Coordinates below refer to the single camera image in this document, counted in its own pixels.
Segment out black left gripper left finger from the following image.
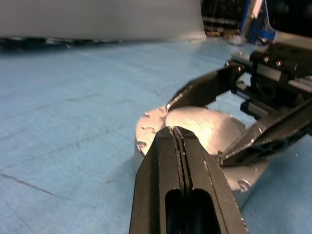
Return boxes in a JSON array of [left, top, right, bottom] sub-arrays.
[[128, 126, 184, 234]]

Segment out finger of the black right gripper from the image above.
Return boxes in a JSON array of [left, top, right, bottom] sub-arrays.
[[165, 65, 237, 113], [218, 97, 312, 168]]

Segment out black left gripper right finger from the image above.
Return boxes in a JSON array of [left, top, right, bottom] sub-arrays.
[[174, 126, 250, 234]]

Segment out silver motor housing copper windings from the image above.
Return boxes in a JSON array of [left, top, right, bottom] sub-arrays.
[[133, 119, 272, 211]]

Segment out dark shelf rack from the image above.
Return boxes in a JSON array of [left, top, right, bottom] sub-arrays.
[[201, 0, 244, 37]]

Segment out large white panel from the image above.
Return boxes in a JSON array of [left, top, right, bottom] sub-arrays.
[[0, 0, 207, 41]]

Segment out blue metal frame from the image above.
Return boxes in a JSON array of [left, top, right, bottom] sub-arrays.
[[240, 0, 277, 46]]

